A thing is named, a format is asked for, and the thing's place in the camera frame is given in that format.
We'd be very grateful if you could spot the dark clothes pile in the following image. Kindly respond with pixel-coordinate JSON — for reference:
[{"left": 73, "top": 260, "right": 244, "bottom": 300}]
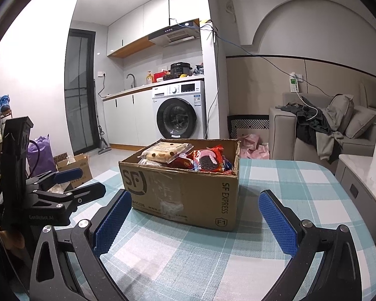
[{"left": 276, "top": 96, "right": 333, "bottom": 151}]

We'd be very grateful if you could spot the floor mop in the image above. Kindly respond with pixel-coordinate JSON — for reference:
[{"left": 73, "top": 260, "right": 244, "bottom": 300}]
[{"left": 92, "top": 78, "right": 112, "bottom": 155}]

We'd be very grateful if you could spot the printed floor cardboard box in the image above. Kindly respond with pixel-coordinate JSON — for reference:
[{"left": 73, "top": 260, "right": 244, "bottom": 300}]
[{"left": 55, "top": 153, "right": 93, "bottom": 184}]

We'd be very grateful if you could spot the brown cardboard box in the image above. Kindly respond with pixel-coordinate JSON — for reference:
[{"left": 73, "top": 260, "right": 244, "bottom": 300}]
[{"left": 118, "top": 138, "right": 241, "bottom": 233}]

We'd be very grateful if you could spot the black pressure cooker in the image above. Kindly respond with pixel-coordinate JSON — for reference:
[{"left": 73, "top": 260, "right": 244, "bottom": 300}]
[{"left": 170, "top": 63, "right": 193, "bottom": 78}]

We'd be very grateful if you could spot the yellow cake packet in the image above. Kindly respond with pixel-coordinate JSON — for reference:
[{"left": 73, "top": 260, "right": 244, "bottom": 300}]
[{"left": 140, "top": 142, "right": 194, "bottom": 164}]

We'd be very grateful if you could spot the white side table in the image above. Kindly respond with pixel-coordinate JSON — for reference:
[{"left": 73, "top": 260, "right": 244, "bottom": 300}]
[{"left": 335, "top": 154, "right": 376, "bottom": 226}]

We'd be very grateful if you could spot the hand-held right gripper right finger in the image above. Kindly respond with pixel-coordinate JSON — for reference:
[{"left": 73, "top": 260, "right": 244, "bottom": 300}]
[{"left": 257, "top": 190, "right": 364, "bottom": 301}]

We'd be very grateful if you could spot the teal checked tablecloth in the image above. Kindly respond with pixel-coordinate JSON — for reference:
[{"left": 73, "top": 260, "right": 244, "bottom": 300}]
[{"left": 6, "top": 158, "right": 376, "bottom": 301}]

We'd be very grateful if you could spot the shoe rack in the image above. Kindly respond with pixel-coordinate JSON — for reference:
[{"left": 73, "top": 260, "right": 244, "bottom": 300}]
[{"left": 0, "top": 110, "right": 13, "bottom": 192}]

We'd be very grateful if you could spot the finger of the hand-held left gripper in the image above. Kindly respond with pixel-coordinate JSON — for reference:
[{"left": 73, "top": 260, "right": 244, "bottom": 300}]
[
  {"left": 34, "top": 182, "right": 107, "bottom": 207},
  {"left": 25, "top": 167, "right": 83, "bottom": 192}
]

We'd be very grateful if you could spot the grey jacket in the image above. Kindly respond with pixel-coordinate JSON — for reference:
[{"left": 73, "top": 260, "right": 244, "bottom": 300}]
[{"left": 315, "top": 94, "right": 354, "bottom": 164}]

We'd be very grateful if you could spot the white kitchen base cabinet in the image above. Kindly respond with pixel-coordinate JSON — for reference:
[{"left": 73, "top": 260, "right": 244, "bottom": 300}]
[{"left": 102, "top": 88, "right": 159, "bottom": 147}]

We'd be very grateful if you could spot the white wall cabinet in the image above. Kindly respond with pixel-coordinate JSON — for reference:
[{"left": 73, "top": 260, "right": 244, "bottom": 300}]
[{"left": 107, "top": 0, "right": 201, "bottom": 58}]

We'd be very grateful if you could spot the white washing machine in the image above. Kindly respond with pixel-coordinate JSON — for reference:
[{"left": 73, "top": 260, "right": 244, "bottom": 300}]
[{"left": 152, "top": 80, "right": 207, "bottom": 140}]

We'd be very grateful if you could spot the grey cushion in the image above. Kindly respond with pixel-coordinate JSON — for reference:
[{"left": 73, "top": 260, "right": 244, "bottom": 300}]
[{"left": 345, "top": 105, "right": 376, "bottom": 139}]

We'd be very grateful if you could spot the small blue snack packet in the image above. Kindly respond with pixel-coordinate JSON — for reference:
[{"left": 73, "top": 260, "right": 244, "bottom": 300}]
[{"left": 221, "top": 158, "right": 237, "bottom": 176}]

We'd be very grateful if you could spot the white power strip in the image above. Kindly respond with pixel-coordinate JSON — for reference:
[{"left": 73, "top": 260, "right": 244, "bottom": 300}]
[{"left": 289, "top": 72, "right": 303, "bottom": 93}]

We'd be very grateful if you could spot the person's left hand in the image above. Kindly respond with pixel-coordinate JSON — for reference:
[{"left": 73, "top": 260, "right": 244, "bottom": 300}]
[{"left": 0, "top": 225, "right": 24, "bottom": 250}]

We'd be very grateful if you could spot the dark glass door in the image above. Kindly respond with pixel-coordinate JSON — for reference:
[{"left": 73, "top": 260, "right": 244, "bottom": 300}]
[{"left": 64, "top": 28, "right": 98, "bottom": 156}]

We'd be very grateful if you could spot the range hood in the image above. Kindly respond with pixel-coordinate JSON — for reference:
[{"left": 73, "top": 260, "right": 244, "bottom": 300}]
[{"left": 148, "top": 19, "right": 201, "bottom": 47}]

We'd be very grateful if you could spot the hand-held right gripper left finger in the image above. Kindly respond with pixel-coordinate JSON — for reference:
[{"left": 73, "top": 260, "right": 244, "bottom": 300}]
[{"left": 28, "top": 190, "right": 133, "bottom": 301}]

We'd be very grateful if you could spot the grey sofa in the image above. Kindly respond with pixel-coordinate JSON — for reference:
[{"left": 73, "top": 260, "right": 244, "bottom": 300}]
[{"left": 268, "top": 92, "right": 376, "bottom": 167}]

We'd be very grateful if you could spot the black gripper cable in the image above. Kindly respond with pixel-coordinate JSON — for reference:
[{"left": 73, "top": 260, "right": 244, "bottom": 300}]
[{"left": 27, "top": 139, "right": 41, "bottom": 178}]

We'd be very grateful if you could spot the purple plastic bag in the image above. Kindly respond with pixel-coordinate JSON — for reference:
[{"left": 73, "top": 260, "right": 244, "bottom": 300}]
[{"left": 27, "top": 134, "right": 57, "bottom": 179}]

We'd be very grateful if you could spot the pink bag on floor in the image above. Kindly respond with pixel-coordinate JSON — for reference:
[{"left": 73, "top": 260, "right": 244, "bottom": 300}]
[{"left": 240, "top": 133, "right": 270, "bottom": 160}]

